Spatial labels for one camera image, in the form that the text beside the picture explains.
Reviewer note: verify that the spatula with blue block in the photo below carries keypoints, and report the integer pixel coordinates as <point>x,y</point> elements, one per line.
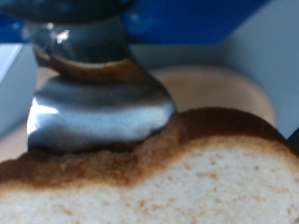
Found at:
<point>99,118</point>

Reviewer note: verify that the white bread slice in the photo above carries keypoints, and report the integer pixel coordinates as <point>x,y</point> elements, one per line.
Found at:
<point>187,186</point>

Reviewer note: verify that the silver toaster oven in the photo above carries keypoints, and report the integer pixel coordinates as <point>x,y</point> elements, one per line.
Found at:
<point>280,77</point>

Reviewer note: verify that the round wooden board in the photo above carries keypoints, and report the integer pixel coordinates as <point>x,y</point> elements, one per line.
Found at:
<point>218,93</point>

